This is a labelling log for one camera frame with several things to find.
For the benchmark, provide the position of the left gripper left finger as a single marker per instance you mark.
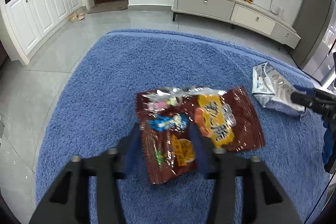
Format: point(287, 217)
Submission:
point(67, 199)

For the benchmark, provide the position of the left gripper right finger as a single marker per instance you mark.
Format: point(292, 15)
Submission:
point(263, 198)

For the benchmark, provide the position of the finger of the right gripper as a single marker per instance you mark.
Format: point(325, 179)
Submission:
point(318, 101)

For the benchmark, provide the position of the brown snack bag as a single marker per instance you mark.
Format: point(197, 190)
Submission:
point(180, 127)

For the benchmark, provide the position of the blue white gloved right hand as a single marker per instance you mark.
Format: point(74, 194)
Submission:
point(329, 139)

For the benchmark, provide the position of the grey double door refrigerator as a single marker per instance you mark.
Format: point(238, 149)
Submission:
point(315, 24)

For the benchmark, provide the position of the grey white tv cabinet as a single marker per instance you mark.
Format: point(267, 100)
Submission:
point(242, 14)

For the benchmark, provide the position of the beige slippers pair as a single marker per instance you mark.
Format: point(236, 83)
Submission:
point(76, 17)

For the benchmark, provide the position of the white lower cabinets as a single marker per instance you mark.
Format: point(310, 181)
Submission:
point(32, 20)

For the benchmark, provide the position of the brown door mat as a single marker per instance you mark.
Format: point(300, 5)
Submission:
point(109, 6)

